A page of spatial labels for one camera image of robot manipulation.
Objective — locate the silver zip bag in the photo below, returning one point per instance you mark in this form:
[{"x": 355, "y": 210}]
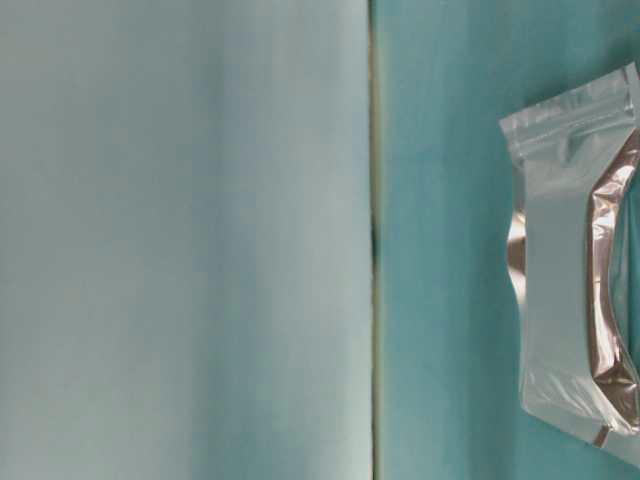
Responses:
[{"x": 574, "y": 159}]

